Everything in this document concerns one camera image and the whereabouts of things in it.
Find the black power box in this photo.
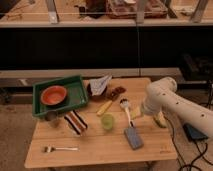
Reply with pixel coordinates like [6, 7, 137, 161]
[183, 123, 207, 141]

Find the silver fork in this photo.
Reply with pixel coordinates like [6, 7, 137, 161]
[43, 146, 79, 153]

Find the green plastic cup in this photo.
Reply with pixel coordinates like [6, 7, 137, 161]
[101, 114, 114, 130]

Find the orange bowl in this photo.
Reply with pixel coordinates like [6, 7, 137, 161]
[40, 85, 67, 106]

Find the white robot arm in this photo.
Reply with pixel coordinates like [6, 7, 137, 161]
[141, 77, 213, 138]

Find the green plastic tray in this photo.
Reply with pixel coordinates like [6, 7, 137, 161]
[32, 75, 89, 119]

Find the wooden table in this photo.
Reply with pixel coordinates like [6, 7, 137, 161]
[24, 77, 178, 169]

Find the striped brown white cloth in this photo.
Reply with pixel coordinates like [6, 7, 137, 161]
[64, 110, 88, 135]

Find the black cable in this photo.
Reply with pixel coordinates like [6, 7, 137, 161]
[163, 116, 213, 171]

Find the white crumpled cloth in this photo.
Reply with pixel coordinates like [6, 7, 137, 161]
[89, 75, 112, 95]

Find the yellow cheese wedge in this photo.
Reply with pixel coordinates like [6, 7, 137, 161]
[130, 106, 143, 120]

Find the dark brown bowl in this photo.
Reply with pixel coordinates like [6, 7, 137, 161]
[86, 84, 107, 101]

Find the brown chocolate toy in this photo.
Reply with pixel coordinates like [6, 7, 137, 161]
[107, 86, 126, 101]

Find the blue grey sponge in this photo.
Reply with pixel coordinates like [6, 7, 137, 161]
[124, 127, 143, 150]

